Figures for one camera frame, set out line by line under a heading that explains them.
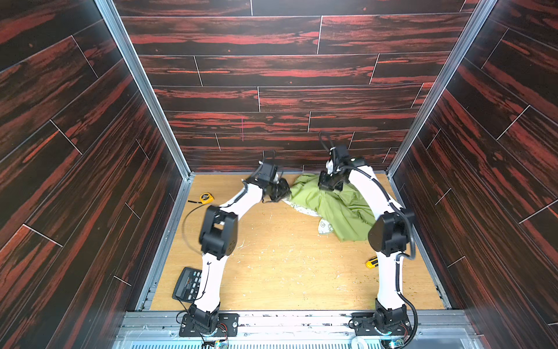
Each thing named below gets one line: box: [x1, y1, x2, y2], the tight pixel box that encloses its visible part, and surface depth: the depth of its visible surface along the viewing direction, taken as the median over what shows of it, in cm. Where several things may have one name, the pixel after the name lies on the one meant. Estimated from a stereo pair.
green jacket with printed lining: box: [281, 173, 378, 242], surface depth 95 cm
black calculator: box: [172, 266, 202, 304], surface depth 81 cm
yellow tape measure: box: [187, 191, 216, 205], surface depth 110 cm
